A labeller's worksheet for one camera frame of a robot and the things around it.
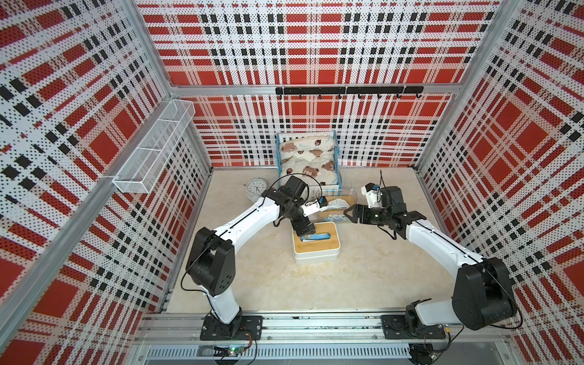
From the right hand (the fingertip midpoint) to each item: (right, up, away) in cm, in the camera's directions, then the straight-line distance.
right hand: (354, 212), depth 85 cm
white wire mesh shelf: (-86, +17, +6) cm, 88 cm away
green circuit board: (-40, -41, -16) cm, 60 cm away
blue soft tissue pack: (-4, +2, +13) cm, 13 cm away
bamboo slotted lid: (+2, +4, +16) cm, 16 cm away
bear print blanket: (-10, +19, +24) cm, 32 cm away
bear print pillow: (-17, +29, +23) cm, 41 cm away
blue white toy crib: (-15, +11, +21) cm, 28 cm away
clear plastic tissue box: (-6, -4, +11) cm, 13 cm away
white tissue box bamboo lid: (-12, -14, -4) cm, 19 cm away
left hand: (-17, -3, +1) cm, 17 cm away
